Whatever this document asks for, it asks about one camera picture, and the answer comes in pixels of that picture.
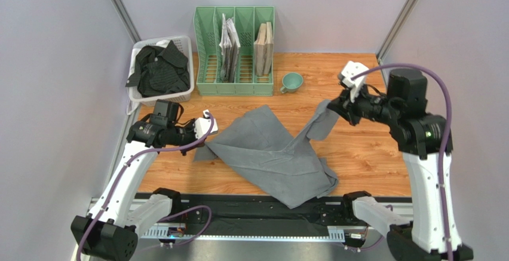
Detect grey long sleeve shirt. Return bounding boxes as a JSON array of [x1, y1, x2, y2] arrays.
[[194, 100, 339, 209]]

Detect aluminium frame rail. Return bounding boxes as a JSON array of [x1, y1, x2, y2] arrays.
[[81, 196, 444, 242]]

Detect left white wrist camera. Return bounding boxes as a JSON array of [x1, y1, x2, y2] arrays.
[[194, 109, 219, 140]]

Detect black striped shirt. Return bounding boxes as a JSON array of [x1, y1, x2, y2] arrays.
[[125, 40, 191, 98]]

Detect white laundry basket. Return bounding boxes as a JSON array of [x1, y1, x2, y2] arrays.
[[125, 36, 194, 112]]

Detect teal cup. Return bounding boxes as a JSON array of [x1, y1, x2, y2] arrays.
[[280, 72, 303, 94]]

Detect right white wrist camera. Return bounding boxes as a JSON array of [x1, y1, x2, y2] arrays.
[[338, 61, 369, 102]]

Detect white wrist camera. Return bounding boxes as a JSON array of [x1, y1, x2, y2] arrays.
[[338, 61, 369, 102], [194, 109, 219, 140]]

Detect brown books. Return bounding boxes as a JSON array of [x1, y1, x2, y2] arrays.
[[253, 22, 274, 76]]

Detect grey magazines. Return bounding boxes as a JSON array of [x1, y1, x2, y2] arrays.
[[219, 14, 241, 83]]

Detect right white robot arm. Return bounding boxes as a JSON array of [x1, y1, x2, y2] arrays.
[[328, 64, 474, 260]]

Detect green file organizer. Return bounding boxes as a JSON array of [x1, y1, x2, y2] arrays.
[[194, 6, 275, 96]]

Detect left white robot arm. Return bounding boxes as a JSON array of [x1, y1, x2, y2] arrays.
[[70, 100, 217, 260]]

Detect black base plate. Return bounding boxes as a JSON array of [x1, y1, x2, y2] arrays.
[[172, 194, 367, 237]]

